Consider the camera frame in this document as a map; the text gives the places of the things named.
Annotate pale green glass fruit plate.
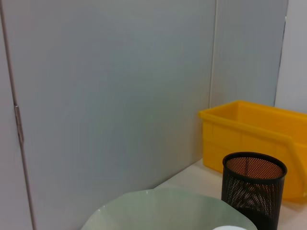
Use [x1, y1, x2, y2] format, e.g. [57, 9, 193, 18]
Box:
[80, 188, 259, 230]

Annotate yellow plastic bin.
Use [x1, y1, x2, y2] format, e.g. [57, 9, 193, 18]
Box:
[198, 100, 307, 204]

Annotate black mesh pen holder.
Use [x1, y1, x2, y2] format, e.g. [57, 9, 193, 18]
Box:
[222, 151, 288, 230]

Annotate metal wall panel hinge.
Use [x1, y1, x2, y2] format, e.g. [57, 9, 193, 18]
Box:
[13, 104, 25, 144]

